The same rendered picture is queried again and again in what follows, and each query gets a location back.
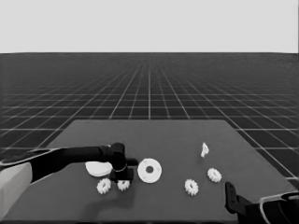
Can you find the white toothed gear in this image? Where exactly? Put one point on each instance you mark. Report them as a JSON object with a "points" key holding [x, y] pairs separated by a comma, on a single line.
{"points": [[211, 175], [187, 188], [120, 186], [99, 187]]}

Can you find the white round carrier with pins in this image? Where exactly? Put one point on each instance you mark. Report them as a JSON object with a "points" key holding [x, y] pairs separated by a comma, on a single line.
{"points": [[144, 176]]}

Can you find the large thick white disc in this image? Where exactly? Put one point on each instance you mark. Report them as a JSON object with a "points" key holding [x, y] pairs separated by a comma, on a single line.
{"points": [[96, 170]]}

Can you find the small white T-shaped piece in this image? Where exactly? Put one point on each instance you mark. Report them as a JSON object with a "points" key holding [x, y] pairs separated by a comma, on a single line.
{"points": [[204, 151]]}

